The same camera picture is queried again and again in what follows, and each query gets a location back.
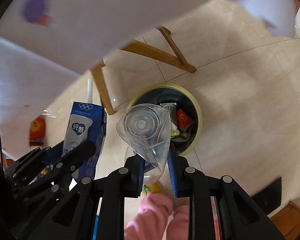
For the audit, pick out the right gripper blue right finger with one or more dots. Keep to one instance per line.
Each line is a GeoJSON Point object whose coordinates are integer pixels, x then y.
{"type": "Point", "coordinates": [189, 182]}

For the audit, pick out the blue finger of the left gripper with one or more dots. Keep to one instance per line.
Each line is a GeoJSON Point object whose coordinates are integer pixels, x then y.
{"type": "Point", "coordinates": [66, 165]}
{"type": "Point", "coordinates": [29, 166]}

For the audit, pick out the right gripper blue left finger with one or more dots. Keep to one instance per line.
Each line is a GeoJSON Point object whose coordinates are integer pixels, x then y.
{"type": "Point", "coordinates": [125, 182]}

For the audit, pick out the blue white milk carton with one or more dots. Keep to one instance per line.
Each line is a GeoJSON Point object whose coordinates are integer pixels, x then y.
{"type": "Point", "coordinates": [87, 122]}

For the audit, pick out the yellow green snack bag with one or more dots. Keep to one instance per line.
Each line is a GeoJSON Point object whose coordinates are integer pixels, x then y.
{"type": "Point", "coordinates": [175, 133]}

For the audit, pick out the clear plastic cup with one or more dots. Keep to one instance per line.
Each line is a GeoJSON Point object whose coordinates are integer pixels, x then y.
{"type": "Point", "coordinates": [146, 129]}

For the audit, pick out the checkered paper cup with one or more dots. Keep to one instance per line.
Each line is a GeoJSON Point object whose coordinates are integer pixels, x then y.
{"type": "Point", "coordinates": [172, 108]}

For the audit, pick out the yellow rimmed trash bin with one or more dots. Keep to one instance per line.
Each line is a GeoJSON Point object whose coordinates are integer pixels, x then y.
{"type": "Point", "coordinates": [170, 93]}

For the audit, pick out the left yellow slipper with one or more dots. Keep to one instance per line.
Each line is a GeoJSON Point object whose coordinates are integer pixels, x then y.
{"type": "Point", "coordinates": [152, 188]}

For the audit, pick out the pink trouser legs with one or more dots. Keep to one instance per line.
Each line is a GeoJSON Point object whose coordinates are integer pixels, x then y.
{"type": "Point", "coordinates": [156, 217]}

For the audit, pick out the cartoon printed tablecloth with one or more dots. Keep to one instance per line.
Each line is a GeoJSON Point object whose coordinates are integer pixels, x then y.
{"type": "Point", "coordinates": [45, 45]}

